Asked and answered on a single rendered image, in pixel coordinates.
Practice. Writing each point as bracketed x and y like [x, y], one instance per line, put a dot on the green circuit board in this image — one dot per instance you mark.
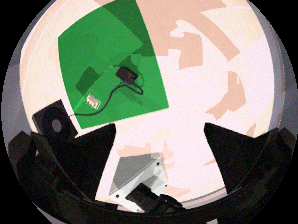
[93, 49]

